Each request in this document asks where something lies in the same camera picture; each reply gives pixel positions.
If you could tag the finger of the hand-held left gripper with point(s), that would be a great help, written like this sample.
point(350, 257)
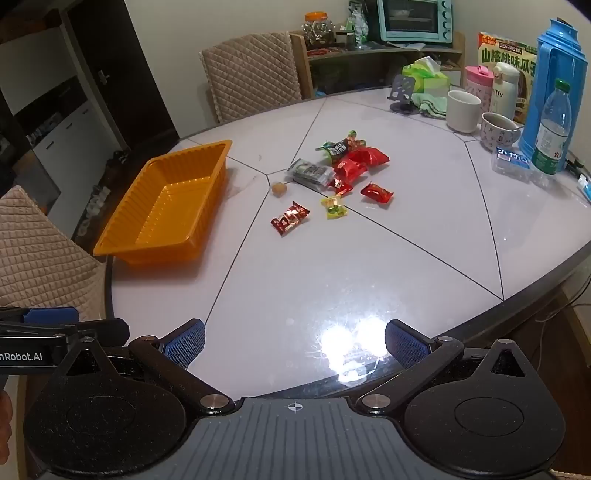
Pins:
point(108, 328)
point(51, 316)

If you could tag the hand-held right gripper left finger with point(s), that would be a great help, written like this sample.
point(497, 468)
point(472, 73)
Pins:
point(187, 344)

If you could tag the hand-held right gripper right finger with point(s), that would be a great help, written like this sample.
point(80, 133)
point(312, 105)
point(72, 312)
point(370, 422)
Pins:
point(406, 344)

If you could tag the orange plastic tray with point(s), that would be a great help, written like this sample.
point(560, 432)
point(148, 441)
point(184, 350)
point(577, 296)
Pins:
point(175, 207)

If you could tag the yellow green candy packet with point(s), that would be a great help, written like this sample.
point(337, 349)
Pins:
point(334, 207)

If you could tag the red brown candy packet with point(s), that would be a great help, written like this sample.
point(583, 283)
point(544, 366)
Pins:
point(290, 218)

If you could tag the small green candy packet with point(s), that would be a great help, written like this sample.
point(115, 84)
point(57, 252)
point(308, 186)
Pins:
point(340, 187)

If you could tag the small brown cube candy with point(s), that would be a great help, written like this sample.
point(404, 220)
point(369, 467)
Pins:
point(278, 189)

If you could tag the red packet with white print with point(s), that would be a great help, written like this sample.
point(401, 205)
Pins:
point(348, 171)

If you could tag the crinkled red snack packet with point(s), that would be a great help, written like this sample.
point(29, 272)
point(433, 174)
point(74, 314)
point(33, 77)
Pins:
point(371, 157)

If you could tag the clear grey snack packet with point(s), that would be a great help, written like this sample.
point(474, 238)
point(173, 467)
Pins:
point(309, 174)

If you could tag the green black snack bag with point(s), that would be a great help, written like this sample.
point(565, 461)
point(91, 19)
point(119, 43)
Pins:
point(339, 147)

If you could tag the beige quilted chair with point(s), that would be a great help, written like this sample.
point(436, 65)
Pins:
point(251, 74)
point(41, 258)

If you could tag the row of shoes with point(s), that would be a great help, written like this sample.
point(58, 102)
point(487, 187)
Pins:
point(94, 198)

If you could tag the white cabinet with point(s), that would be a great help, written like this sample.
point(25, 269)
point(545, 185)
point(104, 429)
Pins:
point(64, 138)

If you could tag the clear packet with blue label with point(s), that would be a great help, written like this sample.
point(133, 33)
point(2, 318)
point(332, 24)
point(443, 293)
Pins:
point(510, 161)

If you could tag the patterned mug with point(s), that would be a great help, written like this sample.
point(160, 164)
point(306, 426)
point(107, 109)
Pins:
point(496, 136)

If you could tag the white mug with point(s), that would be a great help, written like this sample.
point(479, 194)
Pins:
point(463, 113)

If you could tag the blue box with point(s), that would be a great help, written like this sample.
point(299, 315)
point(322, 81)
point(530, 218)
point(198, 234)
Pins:
point(585, 187)

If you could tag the green cloth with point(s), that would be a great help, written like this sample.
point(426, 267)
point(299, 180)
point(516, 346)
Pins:
point(431, 104)

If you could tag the clear water bottle green cap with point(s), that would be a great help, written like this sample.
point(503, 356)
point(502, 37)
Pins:
point(551, 134)

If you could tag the grey phone stand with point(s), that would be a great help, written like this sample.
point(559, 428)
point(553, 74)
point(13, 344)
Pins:
point(403, 87)

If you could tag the green tissue pack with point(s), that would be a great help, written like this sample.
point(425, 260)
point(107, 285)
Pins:
point(427, 78)

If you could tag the pink cup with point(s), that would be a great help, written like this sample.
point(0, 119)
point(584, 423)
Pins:
point(478, 85)

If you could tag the dark door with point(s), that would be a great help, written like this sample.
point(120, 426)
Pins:
point(115, 55)

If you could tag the white thermos bottle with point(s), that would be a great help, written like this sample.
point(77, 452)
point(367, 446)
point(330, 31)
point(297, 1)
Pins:
point(503, 92)

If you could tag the wooden shelf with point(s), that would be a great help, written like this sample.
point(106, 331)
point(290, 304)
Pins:
point(299, 69)

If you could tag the yellow green snack box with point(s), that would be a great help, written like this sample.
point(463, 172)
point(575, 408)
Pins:
point(508, 50)

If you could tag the blue thermos jug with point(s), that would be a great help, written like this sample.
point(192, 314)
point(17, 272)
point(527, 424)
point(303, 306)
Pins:
point(554, 69)

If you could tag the teal toaster oven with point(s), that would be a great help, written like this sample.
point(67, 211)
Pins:
point(415, 21)

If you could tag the clear jar with orange lid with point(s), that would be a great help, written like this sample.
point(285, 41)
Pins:
point(318, 30)

